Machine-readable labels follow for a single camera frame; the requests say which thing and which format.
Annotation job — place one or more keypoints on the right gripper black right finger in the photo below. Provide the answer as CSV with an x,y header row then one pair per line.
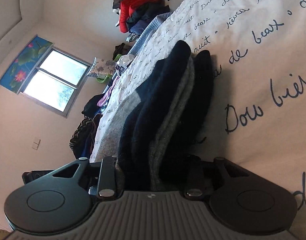
x,y
241,200

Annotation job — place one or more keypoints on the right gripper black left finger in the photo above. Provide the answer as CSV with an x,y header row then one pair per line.
x,y
63,198

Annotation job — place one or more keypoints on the grey and navy knit sweater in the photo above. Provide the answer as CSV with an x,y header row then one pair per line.
x,y
152,135

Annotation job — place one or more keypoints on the striped black blue clothes pile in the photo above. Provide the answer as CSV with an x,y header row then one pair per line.
x,y
83,139

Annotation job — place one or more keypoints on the pink purple garment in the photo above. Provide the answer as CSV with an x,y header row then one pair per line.
x,y
107,94

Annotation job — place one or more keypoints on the lotus flower roller blind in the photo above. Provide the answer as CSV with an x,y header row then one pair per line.
x,y
22,66

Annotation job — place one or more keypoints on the floral white pillow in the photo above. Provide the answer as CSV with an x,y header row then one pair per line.
x,y
92,71

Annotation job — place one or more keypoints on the white plastic bag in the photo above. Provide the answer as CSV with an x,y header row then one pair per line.
x,y
123,62

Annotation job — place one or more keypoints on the white quilt with script print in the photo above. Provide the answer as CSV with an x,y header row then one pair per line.
x,y
257,117

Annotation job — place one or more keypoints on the light blue quilted blanket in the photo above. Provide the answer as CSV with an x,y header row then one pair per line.
x,y
148,32

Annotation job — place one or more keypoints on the red jacket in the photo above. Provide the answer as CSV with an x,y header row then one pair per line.
x,y
127,8

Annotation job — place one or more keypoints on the white wall switch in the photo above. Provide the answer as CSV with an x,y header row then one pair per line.
x,y
36,143

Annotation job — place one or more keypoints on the aluminium frame window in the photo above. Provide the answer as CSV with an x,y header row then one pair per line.
x,y
55,82

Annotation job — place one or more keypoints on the dark clothes heap by wall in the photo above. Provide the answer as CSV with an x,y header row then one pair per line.
x,y
136,15

